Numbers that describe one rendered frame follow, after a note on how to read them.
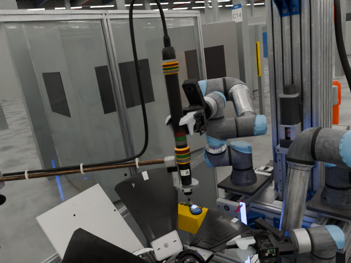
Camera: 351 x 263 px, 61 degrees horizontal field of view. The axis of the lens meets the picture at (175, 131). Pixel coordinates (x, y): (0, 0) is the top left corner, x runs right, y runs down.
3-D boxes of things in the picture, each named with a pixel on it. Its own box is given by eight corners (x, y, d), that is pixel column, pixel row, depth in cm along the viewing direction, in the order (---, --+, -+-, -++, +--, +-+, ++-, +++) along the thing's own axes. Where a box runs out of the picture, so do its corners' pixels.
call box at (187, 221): (172, 229, 147) (169, 211, 144) (184, 218, 155) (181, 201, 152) (199, 238, 138) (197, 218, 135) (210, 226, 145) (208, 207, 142)
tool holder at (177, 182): (168, 194, 86) (163, 163, 83) (169, 183, 92) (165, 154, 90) (199, 191, 85) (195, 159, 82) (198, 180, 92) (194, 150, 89)
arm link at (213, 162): (232, 170, 167) (226, 84, 135) (205, 172, 169) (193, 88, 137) (230, 156, 176) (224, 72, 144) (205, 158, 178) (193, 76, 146)
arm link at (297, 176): (282, 122, 106) (263, 254, 109) (313, 126, 98) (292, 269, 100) (297, 124, 114) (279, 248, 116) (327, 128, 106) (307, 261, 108)
